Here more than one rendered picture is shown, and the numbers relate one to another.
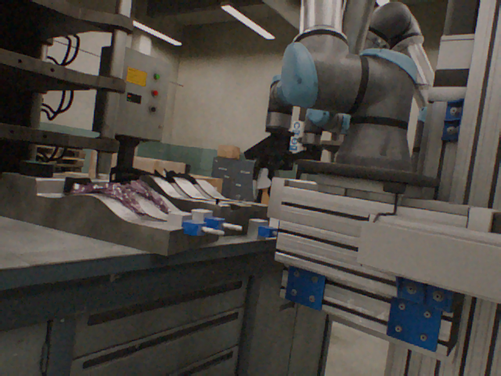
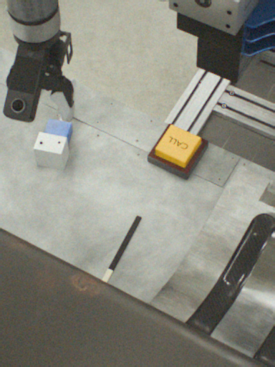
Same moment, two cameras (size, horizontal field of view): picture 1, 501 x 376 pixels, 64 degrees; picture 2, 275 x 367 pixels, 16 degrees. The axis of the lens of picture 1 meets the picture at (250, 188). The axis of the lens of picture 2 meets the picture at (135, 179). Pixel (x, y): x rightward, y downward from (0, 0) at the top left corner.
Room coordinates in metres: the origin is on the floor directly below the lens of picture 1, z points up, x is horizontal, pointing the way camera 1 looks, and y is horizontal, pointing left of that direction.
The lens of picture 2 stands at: (1.57, 0.74, 2.25)
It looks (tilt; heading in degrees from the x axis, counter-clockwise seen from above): 59 degrees down; 265
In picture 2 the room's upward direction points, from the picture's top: 3 degrees counter-clockwise
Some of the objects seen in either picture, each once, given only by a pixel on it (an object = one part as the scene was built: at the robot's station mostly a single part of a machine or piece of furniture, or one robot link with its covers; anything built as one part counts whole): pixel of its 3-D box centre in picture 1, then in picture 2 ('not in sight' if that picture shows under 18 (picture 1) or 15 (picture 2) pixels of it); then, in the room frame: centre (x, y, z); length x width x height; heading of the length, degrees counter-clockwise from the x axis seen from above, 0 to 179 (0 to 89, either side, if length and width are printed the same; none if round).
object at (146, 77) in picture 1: (119, 204); not in sight; (1.96, 0.63, 0.74); 0.31 x 0.22 x 1.47; 143
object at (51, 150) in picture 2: not in sight; (59, 129); (1.62, -0.24, 0.83); 0.13 x 0.05 x 0.05; 69
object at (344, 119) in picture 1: (335, 121); not in sight; (1.55, -0.29, 1.22); 0.11 x 0.11 x 0.08; 54
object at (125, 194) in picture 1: (118, 191); not in sight; (1.04, 0.34, 0.90); 0.26 x 0.18 x 0.08; 70
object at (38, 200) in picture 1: (113, 207); not in sight; (1.03, 0.35, 0.86); 0.50 x 0.26 x 0.11; 70
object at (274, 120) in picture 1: (279, 122); not in sight; (1.18, -0.06, 1.15); 0.08 x 0.08 x 0.05
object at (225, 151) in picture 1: (228, 152); not in sight; (8.81, 0.58, 1.26); 0.42 x 0.33 x 0.29; 57
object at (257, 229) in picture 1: (270, 232); not in sight; (1.17, -0.08, 0.83); 0.13 x 0.05 x 0.05; 53
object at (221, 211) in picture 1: (190, 200); (240, 330); (1.37, 0.20, 0.87); 0.50 x 0.26 x 0.14; 53
